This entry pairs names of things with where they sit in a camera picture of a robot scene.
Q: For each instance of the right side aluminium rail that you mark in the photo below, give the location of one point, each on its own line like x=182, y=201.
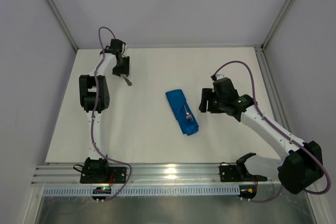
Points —
x=271, y=89

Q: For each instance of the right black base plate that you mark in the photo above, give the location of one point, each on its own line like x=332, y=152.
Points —
x=237, y=173

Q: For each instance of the aluminium front rail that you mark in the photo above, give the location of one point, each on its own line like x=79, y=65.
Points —
x=140, y=174

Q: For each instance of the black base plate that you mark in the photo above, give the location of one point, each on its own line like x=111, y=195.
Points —
x=237, y=173
x=114, y=175

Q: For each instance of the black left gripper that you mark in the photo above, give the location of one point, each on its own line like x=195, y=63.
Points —
x=122, y=69

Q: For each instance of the slotted grey cable duct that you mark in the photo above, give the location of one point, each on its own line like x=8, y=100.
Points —
x=133, y=191

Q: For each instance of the blue cloth napkin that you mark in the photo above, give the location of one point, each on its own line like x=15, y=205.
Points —
x=176, y=100

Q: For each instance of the left aluminium frame post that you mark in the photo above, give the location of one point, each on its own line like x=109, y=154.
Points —
x=59, y=19

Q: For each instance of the silver table knife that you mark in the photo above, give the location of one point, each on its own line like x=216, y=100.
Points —
x=127, y=80

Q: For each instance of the aluminium frame post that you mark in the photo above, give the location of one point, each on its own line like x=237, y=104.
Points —
x=59, y=19
x=284, y=10

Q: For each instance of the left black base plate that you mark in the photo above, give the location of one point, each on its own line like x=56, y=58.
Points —
x=114, y=175

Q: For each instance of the left black controller board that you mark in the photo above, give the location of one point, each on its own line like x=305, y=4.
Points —
x=101, y=193

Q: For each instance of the aluminium rail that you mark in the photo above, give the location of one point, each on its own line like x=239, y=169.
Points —
x=140, y=174
x=271, y=89

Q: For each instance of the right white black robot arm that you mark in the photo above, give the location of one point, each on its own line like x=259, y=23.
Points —
x=299, y=163

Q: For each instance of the right aluminium frame post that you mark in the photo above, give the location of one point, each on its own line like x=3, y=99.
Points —
x=284, y=10

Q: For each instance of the silver fork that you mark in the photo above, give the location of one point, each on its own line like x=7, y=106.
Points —
x=188, y=116

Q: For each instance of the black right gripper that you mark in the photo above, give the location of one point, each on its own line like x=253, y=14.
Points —
x=207, y=100

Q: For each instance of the black controller board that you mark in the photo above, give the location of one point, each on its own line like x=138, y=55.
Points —
x=101, y=193
x=247, y=193

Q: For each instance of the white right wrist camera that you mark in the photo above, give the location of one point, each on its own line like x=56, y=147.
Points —
x=217, y=76

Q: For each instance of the right black controller board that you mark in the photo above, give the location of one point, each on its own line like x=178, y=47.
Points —
x=247, y=193

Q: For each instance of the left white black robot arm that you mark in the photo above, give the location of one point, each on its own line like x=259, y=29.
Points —
x=95, y=99

